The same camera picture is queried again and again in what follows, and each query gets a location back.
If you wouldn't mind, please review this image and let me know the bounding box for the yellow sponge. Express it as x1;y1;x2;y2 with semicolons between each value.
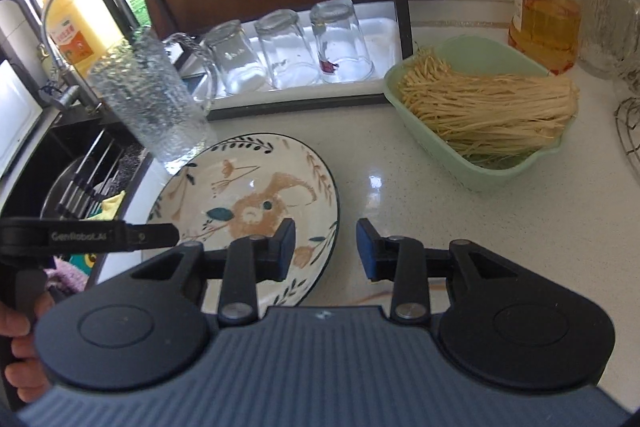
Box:
87;190;127;221

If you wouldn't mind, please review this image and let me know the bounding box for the metal sink drain rack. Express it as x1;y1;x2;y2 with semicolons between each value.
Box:
40;129;132;222

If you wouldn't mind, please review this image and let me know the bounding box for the enoki mushroom bunch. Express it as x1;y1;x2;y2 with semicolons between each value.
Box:
397;49;581;156

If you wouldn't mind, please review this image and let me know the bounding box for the oil jar red lid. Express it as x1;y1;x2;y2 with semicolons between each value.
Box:
507;0;587;76

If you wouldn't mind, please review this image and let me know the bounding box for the clear drinking glass red print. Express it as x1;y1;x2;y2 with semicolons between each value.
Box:
308;0;375;84

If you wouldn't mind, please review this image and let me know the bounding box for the metal kitchen faucet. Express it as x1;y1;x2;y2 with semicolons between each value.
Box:
0;0;132;114

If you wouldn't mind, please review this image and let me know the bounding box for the glass mug with handle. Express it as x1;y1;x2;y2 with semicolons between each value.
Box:
162;32;222;116

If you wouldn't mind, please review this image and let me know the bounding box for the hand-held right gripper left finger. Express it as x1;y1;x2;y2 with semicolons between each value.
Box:
131;218;297;328

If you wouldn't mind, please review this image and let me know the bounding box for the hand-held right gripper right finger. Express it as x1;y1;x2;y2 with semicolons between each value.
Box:
355;218;521;323

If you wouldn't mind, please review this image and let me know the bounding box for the black kitchen sink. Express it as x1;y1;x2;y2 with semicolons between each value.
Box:
0;116;157;269

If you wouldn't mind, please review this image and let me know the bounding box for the round wire trivet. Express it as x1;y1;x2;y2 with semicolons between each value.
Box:
613;94;640;171

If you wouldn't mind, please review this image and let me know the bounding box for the person's left hand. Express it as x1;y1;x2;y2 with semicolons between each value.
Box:
0;292;56;404

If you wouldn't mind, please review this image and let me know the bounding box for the yellow detergent bottle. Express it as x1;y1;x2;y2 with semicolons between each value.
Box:
43;0;127;78

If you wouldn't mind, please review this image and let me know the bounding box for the green plastic basket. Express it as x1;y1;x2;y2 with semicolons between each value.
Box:
383;34;582;196

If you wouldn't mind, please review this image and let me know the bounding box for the green scrub pad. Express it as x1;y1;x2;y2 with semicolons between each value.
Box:
127;0;152;28

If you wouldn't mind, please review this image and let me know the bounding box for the clear glass pitcher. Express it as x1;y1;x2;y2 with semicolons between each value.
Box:
580;0;640;81

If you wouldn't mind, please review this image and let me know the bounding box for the white drain tray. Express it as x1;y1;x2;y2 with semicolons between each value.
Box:
209;16;402;108

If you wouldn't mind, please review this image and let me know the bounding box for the textured glass tumbler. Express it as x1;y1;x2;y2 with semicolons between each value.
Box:
87;27;211;176

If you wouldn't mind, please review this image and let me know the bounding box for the pink cloth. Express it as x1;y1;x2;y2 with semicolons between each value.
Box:
46;256;90;294

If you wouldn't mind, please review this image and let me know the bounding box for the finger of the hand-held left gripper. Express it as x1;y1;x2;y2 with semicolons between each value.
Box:
124;222;182;254

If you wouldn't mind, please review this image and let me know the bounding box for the floral ceramic plate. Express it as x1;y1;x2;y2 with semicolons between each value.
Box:
141;133;342;308

